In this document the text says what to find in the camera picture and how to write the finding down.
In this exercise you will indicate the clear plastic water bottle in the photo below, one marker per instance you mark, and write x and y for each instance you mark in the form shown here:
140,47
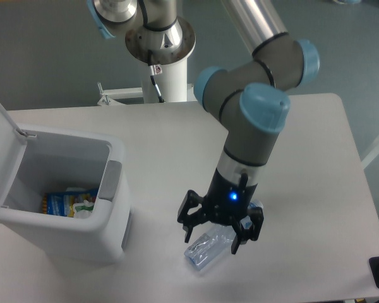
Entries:
210,246

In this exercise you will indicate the blue snack wrapper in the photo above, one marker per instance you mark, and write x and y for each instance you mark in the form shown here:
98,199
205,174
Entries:
61,203

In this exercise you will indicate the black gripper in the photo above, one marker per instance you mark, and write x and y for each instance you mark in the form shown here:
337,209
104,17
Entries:
225,203

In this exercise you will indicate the white plastic trash can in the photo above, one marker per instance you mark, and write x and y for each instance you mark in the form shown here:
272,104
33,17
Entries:
35,160

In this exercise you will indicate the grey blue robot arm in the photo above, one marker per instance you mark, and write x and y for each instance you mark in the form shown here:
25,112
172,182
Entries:
249,101

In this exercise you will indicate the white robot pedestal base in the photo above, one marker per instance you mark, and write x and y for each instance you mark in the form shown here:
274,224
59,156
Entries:
162,59

